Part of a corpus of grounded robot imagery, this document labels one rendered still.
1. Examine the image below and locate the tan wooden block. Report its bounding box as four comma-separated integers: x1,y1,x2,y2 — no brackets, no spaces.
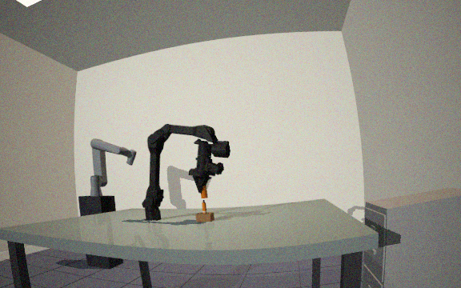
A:
195,213,214,222

